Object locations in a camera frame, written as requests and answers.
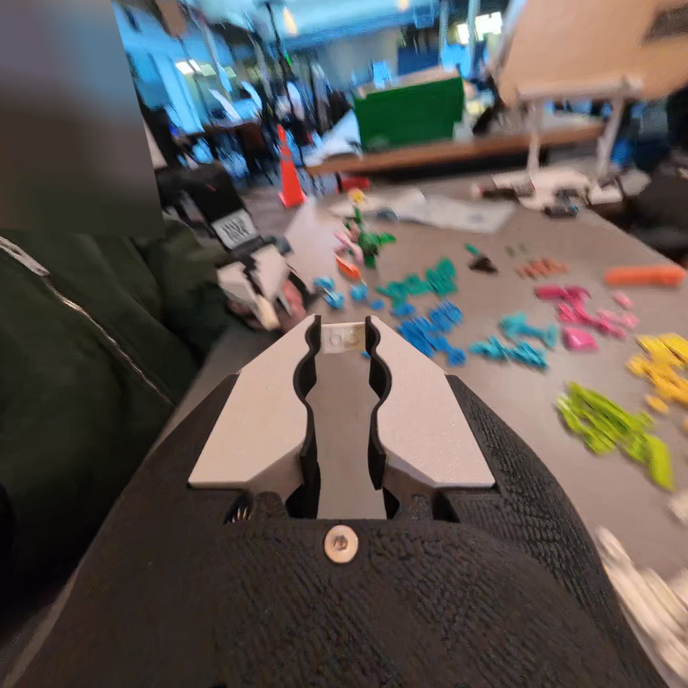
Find pile of pink lego pieces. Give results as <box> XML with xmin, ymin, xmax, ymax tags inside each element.
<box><xmin>534</xmin><ymin>284</ymin><xmax>641</xmax><ymax>354</ymax></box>

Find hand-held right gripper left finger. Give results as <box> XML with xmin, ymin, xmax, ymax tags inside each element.
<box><xmin>187</xmin><ymin>314</ymin><xmax>322</xmax><ymax>504</ymax></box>

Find pile of brown lego pieces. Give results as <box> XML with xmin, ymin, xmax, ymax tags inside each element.
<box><xmin>515</xmin><ymin>258</ymin><xmax>569</xmax><ymax>278</ymax></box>

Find person's left hand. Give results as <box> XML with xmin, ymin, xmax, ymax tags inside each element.
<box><xmin>277</xmin><ymin>281</ymin><xmax>319</xmax><ymax>333</ymax></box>

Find person's left forearm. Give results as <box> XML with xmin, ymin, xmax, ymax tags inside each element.
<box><xmin>132</xmin><ymin>215</ymin><xmax>240</xmax><ymax>350</ymax></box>

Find pile of yellow lego pieces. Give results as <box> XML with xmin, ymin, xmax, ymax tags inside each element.
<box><xmin>625</xmin><ymin>332</ymin><xmax>688</xmax><ymax>416</ymax></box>

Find pile of lime lego pieces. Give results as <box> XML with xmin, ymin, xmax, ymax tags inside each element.
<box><xmin>555</xmin><ymin>382</ymin><xmax>676</xmax><ymax>493</ymax></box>

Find instruction booklet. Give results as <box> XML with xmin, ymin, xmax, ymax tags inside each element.
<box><xmin>327</xmin><ymin>188</ymin><xmax>518</xmax><ymax>234</ymax></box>

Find pile of teal lego pieces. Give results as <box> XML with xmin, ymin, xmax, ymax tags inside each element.
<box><xmin>375</xmin><ymin>257</ymin><xmax>459</xmax><ymax>303</ymax></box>

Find green storage bin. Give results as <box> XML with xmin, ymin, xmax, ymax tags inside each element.
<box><xmin>352</xmin><ymin>75</ymin><xmax>466</xmax><ymax>152</ymax></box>

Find built lego flower model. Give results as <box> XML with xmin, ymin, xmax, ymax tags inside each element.
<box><xmin>333</xmin><ymin>191</ymin><xmax>400</xmax><ymax>269</ymax></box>

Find orange traffic cone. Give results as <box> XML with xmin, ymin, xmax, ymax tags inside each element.
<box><xmin>276</xmin><ymin>125</ymin><xmax>309</xmax><ymax>209</ymax></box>

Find long wooden desk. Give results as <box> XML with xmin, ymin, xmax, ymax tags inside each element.
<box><xmin>305</xmin><ymin>119</ymin><xmax>608</xmax><ymax>177</ymax></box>

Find wide white lego plate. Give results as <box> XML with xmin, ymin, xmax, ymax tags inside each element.
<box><xmin>321</xmin><ymin>322</ymin><xmax>367</xmax><ymax>355</ymax></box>

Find pile of light blue lego pieces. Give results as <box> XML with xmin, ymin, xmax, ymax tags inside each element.
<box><xmin>469</xmin><ymin>311</ymin><xmax>561</xmax><ymax>372</ymax></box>

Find pile of white lego pieces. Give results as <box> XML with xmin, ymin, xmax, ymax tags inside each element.
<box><xmin>594</xmin><ymin>492</ymin><xmax>688</xmax><ymax>688</ymax></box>

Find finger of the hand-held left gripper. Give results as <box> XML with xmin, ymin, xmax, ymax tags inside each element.
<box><xmin>252</xmin><ymin>247</ymin><xmax>295</xmax><ymax>316</ymax></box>
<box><xmin>216</xmin><ymin>262</ymin><xmax>281</xmax><ymax>331</ymax></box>

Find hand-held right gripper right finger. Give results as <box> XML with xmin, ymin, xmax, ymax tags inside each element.
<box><xmin>365</xmin><ymin>316</ymin><xmax>496</xmax><ymax>502</ymax></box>

